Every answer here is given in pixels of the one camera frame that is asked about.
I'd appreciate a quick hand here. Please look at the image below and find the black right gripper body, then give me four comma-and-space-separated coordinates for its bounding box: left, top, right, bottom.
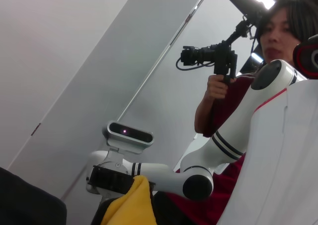
88, 165, 136, 196

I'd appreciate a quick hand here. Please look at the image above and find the grey yellow towel black trim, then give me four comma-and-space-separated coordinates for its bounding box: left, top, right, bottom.
91, 175, 158, 225

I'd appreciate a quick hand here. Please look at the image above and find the black video camera rig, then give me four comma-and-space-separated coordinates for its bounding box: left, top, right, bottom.
175, 14, 252, 85

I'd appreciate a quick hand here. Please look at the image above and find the person's bare hand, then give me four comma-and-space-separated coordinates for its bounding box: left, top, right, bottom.
207, 74, 237, 100

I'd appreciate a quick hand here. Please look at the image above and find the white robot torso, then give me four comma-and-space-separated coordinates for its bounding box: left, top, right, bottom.
215, 79, 318, 225

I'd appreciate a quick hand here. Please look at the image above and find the person in maroon shirt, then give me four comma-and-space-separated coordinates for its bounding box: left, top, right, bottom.
153, 0, 318, 225

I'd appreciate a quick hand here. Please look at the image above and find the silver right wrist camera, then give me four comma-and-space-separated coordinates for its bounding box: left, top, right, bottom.
101, 120, 155, 161

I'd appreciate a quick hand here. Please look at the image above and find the black round part red ring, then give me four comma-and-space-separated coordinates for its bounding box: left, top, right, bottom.
292, 35, 318, 78

